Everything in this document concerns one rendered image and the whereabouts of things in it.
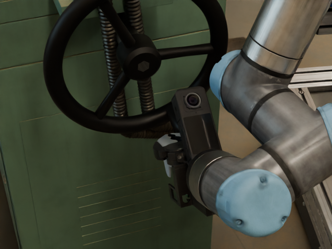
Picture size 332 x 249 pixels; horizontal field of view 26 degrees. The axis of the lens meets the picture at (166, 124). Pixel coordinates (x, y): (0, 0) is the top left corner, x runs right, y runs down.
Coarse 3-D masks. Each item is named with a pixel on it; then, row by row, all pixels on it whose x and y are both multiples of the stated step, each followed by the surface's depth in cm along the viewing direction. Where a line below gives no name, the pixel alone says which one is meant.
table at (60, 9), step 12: (0, 0) 115; (60, 0) 110; (72, 0) 110; (120, 0) 111; (144, 0) 112; (156, 0) 113; (168, 0) 114; (60, 12) 110; (96, 12) 111; (120, 12) 112
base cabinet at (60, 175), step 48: (0, 96) 126; (48, 96) 130; (96, 96) 133; (0, 144) 133; (48, 144) 137; (96, 144) 141; (144, 144) 145; (48, 192) 144; (96, 192) 149; (144, 192) 153; (48, 240) 153; (96, 240) 158; (144, 240) 164; (192, 240) 170
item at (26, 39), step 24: (0, 24) 118; (24, 24) 119; (48, 24) 120; (96, 24) 124; (144, 24) 127; (168, 24) 128; (192, 24) 130; (0, 48) 120; (24, 48) 122; (72, 48) 125; (96, 48) 127
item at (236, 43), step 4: (228, 40) 146; (232, 40) 146; (236, 40) 146; (240, 40) 146; (244, 40) 146; (228, 44) 145; (232, 44) 145; (236, 44) 145; (240, 44) 145; (228, 48) 144; (232, 48) 144; (236, 48) 144; (240, 48) 144
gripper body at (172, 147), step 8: (168, 144) 103; (176, 144) 102; (176, 152) 99; (184, 152) 98; (168, 160) 100; (176, 160) 99; (184, 160) 99; (192, 160) 94; (176, 168) 99; (184, 168) 99; (176, 176) 99; (184, 176) 99; (168, 184) 104; (176, 184) 99; (184, 184) 99; (176, 192) 100; (184, 192) 100; (176, 200) 102; (192, 200) 100; (200, 208) 97
